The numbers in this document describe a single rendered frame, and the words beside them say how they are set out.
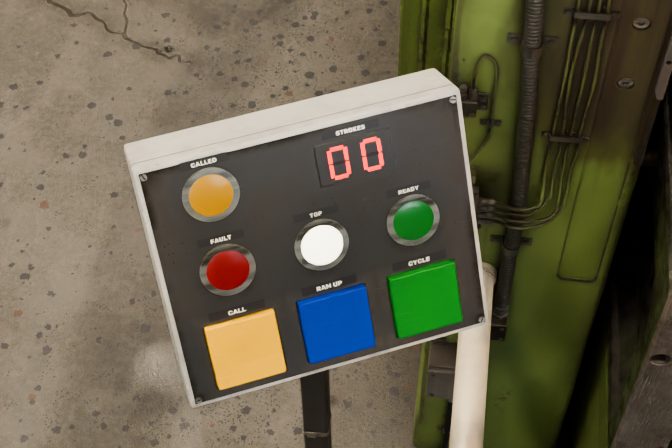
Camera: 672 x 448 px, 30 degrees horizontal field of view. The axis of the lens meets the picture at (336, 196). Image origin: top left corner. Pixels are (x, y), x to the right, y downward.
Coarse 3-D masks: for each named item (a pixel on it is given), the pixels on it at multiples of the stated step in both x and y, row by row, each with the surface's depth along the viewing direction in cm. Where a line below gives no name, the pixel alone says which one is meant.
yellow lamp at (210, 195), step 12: (204, 180) 123; (216, 180) 123; (192, 192) 123; (204, 192) 123; (216, 192) 124; (228, 192) 124; (192, 204) 124; (204, 204) 124; (216, 204) 124; (228, 204) 125
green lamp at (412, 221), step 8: (400, 208) 130; (408, 208) 130; (416, 208) 130; (424, 208) 130; (400, 216) 130; (408, 216) 130; (416, 216) 130; (424, 216) 131; (432, 216) 131; (400, 224) 130; (408, 224) 131; (416, 224) 131; (424, 224) 131; (432, 224) 132; (400, 232) 131; (408, 232) 131; (416, 232) 131; (424, 232) 132
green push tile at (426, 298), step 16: (416, 272) 133; (432, 272) 133; (448, 272) 134; (400, 288) 133; (416, 288) 133; (432, 288) 134; (448, 288) 134; (400, 304) 134; (416, 304) 134; (432, 304) 135; (448, 304) 135; (400, 320) 134; (416, 320) 135; (432, 320) 135; (448, 320) 136; (400, 336) 135
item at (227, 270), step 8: (216, 256) 126; (224, 256) 127; (232, 256) 127; (240, 256) 127; (208, 264) 127; (216, 264) 127; (224, 264) 127; (232, 264) 127; (240, 264) 127; (248, 264) 128; (208, 272) 127; (216, 272) 127; (224, 272) 127; (232, 272) 127; (240, 272) 128; (248, 272) 128; (208, 280) 127; (216, 280) 127; (224, 280) 128; (232, 280) 128; (240, 280) 128; (224, 288) 128; (232, 288) 128
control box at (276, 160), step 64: (192, 128) 129; (256, 128) 126; (320, 128) 125; (384, 128) 126; (448, 128) 128; (256, 192) 125; (320, 192) 127; (384, 192) 129; (448, 192) 131; (192, 256) 126; (256, 256) 128; (384, 256) 132; (448, 256) 134; (192, 320) 129; (384, 320) 135; (192, 384) 131; (256, 384) 133
